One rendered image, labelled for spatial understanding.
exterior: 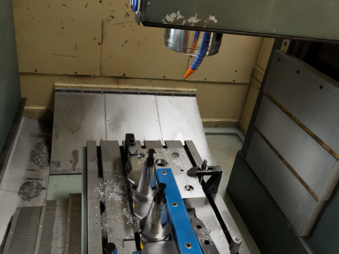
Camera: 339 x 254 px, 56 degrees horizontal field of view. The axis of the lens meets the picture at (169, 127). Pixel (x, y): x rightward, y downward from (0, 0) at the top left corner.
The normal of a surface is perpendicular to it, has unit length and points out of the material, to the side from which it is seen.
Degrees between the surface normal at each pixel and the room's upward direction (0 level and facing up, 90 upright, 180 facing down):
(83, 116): 24
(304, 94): 90
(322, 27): 90
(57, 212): 7
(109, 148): 0
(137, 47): 90
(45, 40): 90
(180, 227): 0
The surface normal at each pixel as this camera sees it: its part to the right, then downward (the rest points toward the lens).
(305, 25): 0.22, 0.51
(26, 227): 0.11, -0.92
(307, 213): -0.97, -0.01
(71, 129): 0.22, -0.58
